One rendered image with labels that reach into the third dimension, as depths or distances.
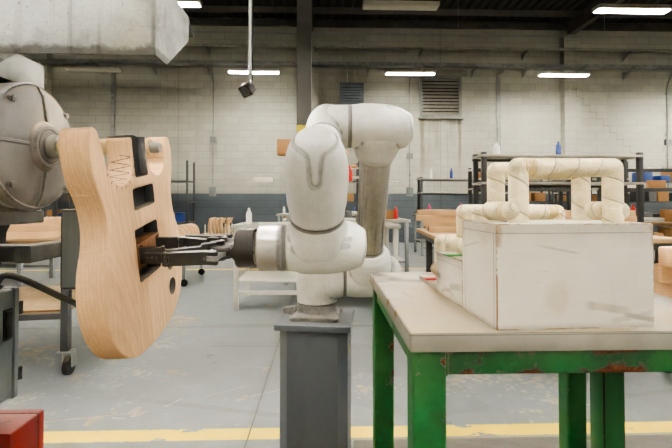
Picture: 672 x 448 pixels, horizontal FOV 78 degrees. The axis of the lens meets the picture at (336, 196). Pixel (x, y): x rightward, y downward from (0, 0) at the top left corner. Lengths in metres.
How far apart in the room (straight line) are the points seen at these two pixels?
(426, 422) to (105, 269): 0.56
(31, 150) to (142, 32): 0.34
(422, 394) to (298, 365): 0.91
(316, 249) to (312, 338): 0.84
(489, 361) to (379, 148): 0.71
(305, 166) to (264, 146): 11.43
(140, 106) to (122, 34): 12.40
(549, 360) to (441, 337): 0.19
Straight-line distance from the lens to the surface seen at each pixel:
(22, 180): 0.99
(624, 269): 0.84
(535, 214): 0.95
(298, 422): 1.69
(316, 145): 0.66
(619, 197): 0.84
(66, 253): 1.24
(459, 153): 12.58
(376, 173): 1.31
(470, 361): 0.76
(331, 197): 0.69
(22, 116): 1.00
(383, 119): 1.23
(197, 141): 12.51
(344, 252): 0.77
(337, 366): 1.59
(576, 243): 0.79
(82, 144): 0.71
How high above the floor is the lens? 1.14
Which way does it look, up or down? 1 degrees up
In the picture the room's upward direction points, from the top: straight up
